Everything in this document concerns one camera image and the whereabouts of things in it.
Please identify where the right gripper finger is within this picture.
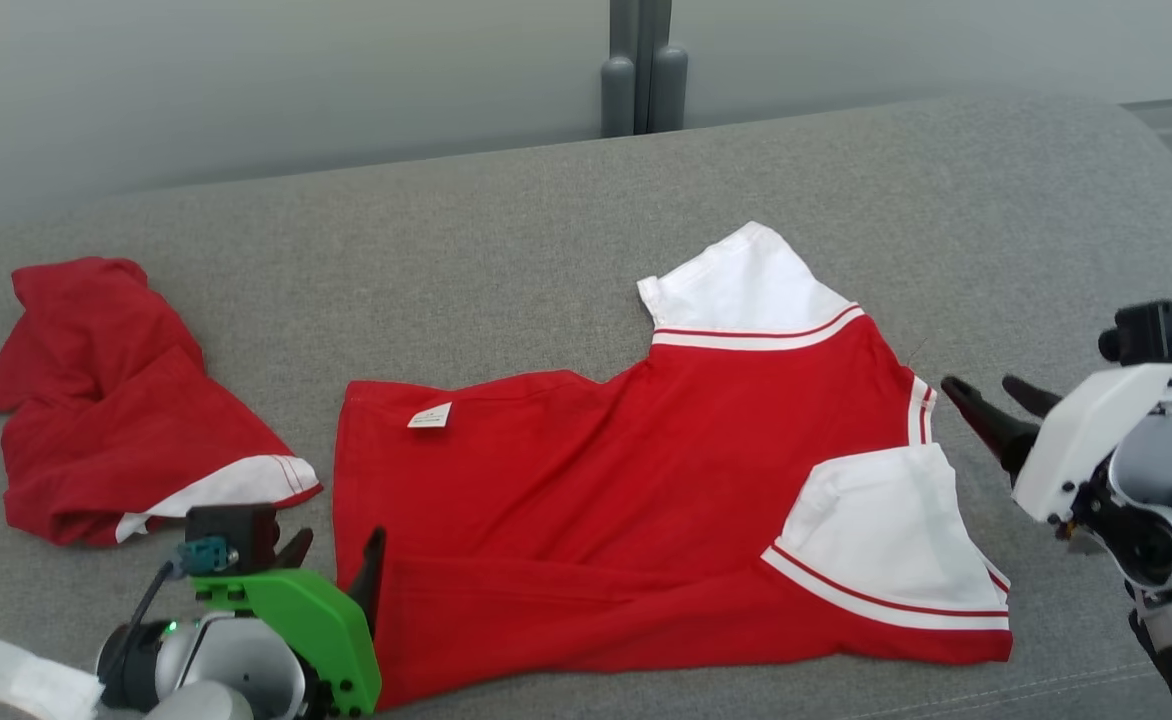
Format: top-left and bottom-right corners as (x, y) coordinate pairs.
(940, 375), (1044, 483)
(1002, 374), (1064, 420)

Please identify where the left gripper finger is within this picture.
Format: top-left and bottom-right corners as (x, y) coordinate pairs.
(270, 527), (315, 574)
(345, 526), (388, 638)

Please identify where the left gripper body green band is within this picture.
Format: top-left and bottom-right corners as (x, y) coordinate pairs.
(190, 567), (384, 719)

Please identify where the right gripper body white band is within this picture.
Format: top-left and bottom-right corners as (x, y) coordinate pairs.
(1001, 361), (1172, 528)

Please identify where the red basketball jersey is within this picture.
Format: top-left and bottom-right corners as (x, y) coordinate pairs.
(331, 220), (1016, 712)

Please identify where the red shorts white trim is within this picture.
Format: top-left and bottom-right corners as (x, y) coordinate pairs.
(0, 256), (325, 549)

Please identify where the white strap on left arm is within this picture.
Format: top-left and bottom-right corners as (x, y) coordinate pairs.
(0, 625), (107, 720)

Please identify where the grey metal double post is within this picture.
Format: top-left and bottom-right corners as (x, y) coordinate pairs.
(599, 0), (690, 139)

